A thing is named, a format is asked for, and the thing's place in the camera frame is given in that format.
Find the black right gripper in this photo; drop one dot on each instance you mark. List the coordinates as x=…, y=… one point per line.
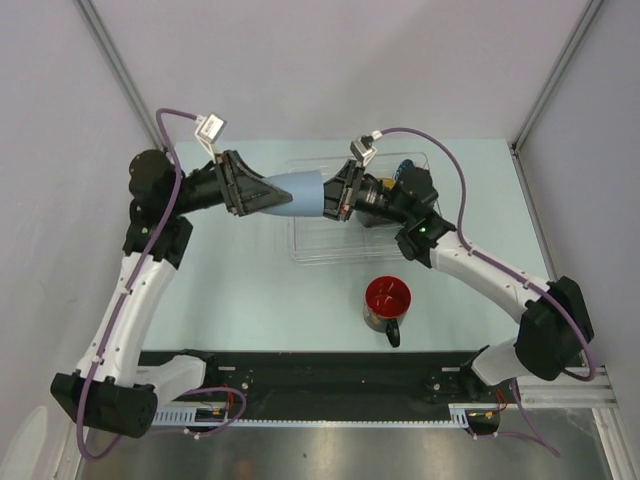
x=336, y=202

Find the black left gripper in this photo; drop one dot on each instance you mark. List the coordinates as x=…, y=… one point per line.
x=244, y=190

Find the light blue cup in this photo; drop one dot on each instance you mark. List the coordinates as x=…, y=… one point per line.
x=307, y=191

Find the clear wire dish rack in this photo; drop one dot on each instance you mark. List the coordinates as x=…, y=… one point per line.
x=315, y=241

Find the blue triangle pattern bowl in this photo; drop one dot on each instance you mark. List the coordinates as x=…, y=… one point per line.
x=402, y=167

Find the black floral mug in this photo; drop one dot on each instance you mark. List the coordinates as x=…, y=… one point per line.
x=387, y=299

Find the yellow round plate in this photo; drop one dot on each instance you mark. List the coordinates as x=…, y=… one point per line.
x=387, y=183

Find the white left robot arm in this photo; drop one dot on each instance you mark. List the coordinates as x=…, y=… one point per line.
x=105, y=392

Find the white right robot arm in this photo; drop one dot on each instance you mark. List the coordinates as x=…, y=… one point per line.
x=554, y=323

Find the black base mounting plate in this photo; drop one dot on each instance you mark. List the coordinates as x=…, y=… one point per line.
x=349, y=387

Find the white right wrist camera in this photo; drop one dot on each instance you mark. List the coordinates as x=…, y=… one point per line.
x=364, y=149

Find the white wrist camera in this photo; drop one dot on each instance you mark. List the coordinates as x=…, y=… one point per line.
x=364, y=149
x=208, y=129

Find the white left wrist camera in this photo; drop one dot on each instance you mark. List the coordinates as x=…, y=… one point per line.
x=208, y=129

